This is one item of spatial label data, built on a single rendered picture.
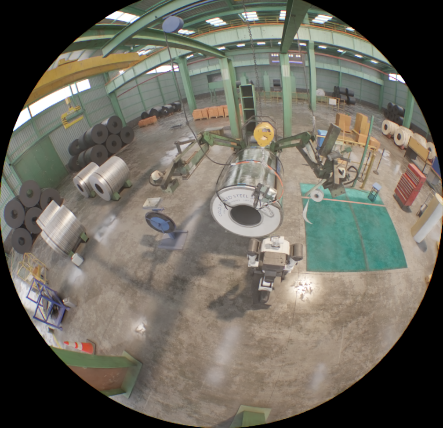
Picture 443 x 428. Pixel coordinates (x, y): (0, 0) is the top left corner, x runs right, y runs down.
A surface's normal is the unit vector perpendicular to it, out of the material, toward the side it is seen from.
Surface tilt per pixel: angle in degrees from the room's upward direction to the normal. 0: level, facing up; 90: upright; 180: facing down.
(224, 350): 0
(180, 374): 0
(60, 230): 64
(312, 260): 0
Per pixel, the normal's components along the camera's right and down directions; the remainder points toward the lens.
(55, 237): 0.77, -0.22
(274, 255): -0.16, -0.70
